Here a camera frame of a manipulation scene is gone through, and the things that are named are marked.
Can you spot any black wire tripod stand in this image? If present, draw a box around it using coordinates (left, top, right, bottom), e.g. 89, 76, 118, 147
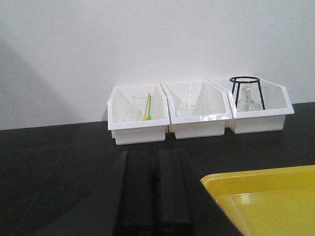
229, 76, 265, 112

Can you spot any clear glass funnel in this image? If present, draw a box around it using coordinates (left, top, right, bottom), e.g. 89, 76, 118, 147
132, 92, 148, 120

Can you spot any clear glass flask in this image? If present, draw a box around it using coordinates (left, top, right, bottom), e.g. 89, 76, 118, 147
237, 84, 261, 112

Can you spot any clear glass beaker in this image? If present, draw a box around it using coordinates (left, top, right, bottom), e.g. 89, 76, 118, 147
178, 101, 201, 117

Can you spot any yellow plastic spatula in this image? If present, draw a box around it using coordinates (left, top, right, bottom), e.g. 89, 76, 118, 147
142, 93, 151, 120

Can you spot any white storage bin left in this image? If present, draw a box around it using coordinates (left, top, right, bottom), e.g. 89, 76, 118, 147
107, 84, 170, 145

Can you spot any white storage bin middle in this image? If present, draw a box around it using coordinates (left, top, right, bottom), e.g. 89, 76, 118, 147
161, 80, 233, 139

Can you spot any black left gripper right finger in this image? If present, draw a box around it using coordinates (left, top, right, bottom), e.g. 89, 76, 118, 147
156, 149, 241, 236

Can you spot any white storage bin right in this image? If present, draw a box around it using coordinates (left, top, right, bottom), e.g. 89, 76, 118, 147
210, 76, 294, 134

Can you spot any green plastic spatula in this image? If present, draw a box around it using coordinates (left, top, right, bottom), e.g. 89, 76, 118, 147
147, 95, 152, 120

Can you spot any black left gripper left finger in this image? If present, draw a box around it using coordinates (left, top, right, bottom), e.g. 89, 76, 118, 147
35, 151, 156, 236

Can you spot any yellow plastic tray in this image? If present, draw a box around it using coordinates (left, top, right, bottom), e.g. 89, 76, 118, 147
200, 165, 315, 236

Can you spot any white storage bin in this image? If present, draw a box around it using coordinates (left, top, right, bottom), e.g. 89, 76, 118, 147
107, 84, 170, 145
210, 76, 294, 134
161, 80, 233, 139

